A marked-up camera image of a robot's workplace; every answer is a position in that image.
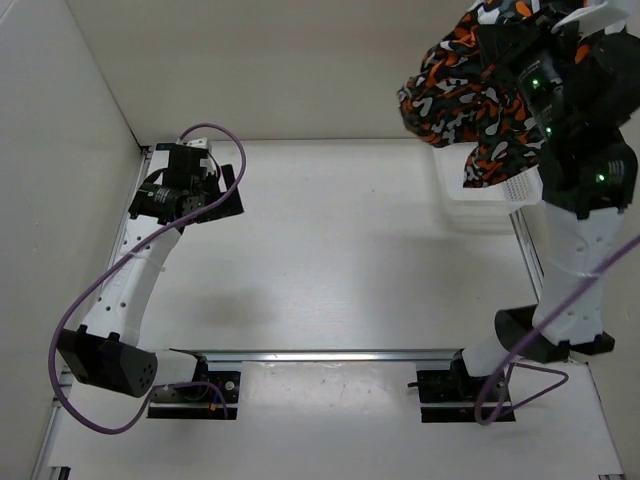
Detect white plastic mesh basket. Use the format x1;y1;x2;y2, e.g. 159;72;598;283
433;144;542;233

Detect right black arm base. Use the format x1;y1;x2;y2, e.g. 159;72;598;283
407;366;515;424

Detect front aluminium rail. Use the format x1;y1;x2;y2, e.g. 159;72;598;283
194;349;456;363

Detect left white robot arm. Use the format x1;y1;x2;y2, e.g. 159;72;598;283
57;139;244;400

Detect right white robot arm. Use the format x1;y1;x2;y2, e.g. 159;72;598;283
449;1;639;400

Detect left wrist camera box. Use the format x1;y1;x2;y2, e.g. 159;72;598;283
177;137;211;162

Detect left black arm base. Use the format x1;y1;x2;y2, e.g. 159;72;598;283
147;355;241;421

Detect orange black camouflage shorts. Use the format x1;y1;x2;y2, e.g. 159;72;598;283
397;1;588;189

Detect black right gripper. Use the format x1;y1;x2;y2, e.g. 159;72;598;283
472;4;582;138

